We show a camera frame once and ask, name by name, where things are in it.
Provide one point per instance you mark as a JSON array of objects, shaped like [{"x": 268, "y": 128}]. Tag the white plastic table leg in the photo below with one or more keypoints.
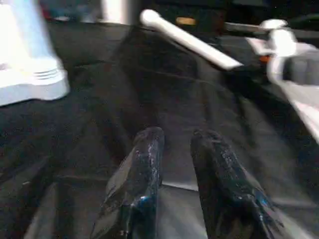
[
  {"x": 189, "y": 40},
  {"x": 27, "y": 35}
]

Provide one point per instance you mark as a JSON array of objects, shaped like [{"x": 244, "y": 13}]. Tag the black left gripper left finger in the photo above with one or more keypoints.
[{"x": 134, "y": 194}]

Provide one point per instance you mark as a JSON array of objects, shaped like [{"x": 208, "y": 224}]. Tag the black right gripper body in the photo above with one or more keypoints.
[{"x": 251, "y": 74}]

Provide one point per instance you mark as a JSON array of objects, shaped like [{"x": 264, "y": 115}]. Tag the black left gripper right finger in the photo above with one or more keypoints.
[{"x": 229, "y": 194}]

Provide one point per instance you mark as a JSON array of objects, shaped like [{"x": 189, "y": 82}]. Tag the small yellow tag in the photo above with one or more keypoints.
[{"x": 185, "y": 21}]

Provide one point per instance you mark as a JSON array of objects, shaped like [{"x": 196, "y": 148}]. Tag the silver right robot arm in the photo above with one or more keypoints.
[{"x": 304, "y": 84}]

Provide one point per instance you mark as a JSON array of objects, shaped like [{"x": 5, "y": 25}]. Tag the black work mat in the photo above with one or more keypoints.
[{"x": 124, "y": 99}]

